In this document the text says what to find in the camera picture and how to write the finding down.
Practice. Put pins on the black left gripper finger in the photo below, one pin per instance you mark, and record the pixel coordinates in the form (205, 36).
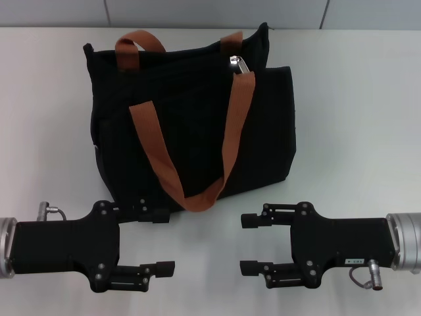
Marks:
(161, 216)
(164, 269)

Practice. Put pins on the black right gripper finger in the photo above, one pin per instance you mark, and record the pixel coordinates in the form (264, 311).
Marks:
(250, 220)
(250, 268)

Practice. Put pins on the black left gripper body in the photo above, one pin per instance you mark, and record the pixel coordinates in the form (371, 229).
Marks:
(65, 247)

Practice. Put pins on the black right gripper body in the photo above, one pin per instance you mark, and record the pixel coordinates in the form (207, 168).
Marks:
(345, 243)

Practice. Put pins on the silver zipper pull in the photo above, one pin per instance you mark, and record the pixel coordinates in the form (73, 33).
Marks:
(239, 65)

